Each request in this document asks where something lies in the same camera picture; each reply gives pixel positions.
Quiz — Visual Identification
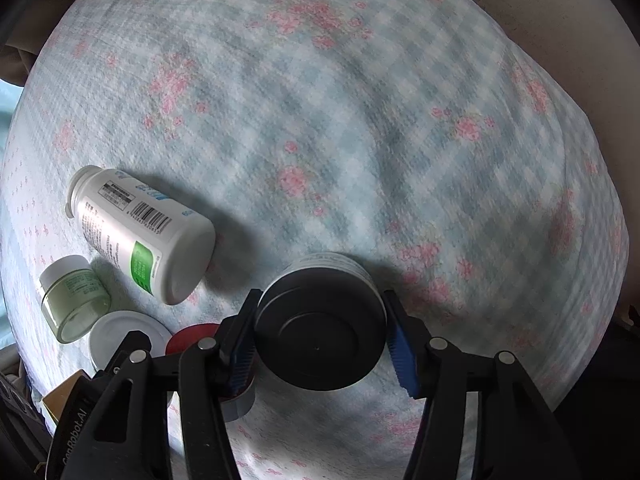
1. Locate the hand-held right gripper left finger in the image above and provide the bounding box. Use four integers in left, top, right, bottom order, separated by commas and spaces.
46, 289, 262, 480

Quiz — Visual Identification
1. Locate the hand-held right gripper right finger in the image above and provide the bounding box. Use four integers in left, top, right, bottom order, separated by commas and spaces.
382, 289, 585, 480

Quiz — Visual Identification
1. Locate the black lidded round jar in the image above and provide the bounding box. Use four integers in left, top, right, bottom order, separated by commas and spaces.
254, 252, 389, 394

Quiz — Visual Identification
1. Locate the red lidded grey can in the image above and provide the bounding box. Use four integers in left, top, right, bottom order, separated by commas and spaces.
165, 323, 257, 424

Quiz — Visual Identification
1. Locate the white round lid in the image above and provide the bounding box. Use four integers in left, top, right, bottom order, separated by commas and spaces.
89, 311, 173, 374

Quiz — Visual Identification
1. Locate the white pill bottle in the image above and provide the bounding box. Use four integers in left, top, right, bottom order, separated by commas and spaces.
65, 165, 217, 306

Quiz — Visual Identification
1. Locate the small green glass jar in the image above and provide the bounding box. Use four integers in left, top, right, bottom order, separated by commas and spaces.
40, 255, 112, 345

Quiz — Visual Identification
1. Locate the brown cardboard box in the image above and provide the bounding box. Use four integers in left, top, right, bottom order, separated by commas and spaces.
42, 368, 94, 424

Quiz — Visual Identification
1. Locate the dark object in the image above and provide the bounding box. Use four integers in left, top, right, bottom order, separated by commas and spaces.
0, 367, 55, 480

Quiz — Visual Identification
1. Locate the checkered floral blanket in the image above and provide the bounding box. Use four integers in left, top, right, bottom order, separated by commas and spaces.
0, 0, 630, 480

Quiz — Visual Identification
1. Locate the beige cloth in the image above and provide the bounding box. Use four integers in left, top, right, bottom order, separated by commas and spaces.
0, 0, 97, 87

